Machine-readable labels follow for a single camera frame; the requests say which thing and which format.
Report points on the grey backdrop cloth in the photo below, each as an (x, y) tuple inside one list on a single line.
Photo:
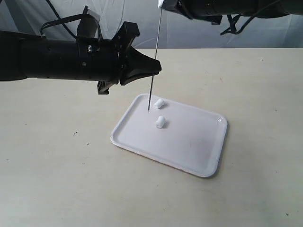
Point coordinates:
[(157, 28)]

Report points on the white marshmallow skewer tip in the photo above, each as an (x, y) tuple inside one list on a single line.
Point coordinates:
[(160, 3)]

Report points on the white rectangular plastic tray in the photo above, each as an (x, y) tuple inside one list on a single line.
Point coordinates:
[(192, 139)]

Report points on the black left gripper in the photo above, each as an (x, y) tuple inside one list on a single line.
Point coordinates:
[(102, 60)]

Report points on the thin metal skewer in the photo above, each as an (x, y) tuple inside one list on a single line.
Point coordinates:
[(155, 57)]

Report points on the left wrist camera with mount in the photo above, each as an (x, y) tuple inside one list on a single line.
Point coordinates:
[(87, 27)]

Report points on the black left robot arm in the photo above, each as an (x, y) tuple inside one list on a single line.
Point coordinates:
[(24, 56)]

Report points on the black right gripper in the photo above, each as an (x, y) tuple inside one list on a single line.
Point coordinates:
[(194, 9)]

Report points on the white marshmallow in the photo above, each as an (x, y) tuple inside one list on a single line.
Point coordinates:
[(159, 104)]

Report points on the white marshmallow skewer handle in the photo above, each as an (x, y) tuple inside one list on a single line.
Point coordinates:
[(160, 123)]

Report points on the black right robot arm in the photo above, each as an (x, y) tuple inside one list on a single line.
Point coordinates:
[(262, 8)]

